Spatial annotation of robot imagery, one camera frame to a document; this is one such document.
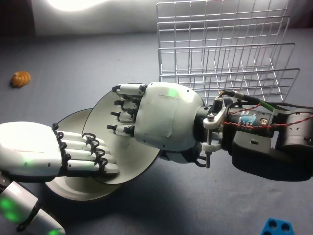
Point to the white plate dark rim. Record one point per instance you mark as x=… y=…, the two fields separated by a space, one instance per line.
x=73 y=191
x=129 y=159

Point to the grey table cloth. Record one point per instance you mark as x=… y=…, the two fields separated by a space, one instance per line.
x=73 y=61

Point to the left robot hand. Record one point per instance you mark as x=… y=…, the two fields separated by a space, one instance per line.
x=27 y=147

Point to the blue pentagon block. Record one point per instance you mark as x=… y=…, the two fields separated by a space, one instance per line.
x=276 y=227

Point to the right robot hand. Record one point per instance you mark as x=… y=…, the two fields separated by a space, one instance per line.
x=166 y=117

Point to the orange swirl toy pastry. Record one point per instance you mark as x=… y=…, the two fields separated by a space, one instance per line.
x=21 y=78

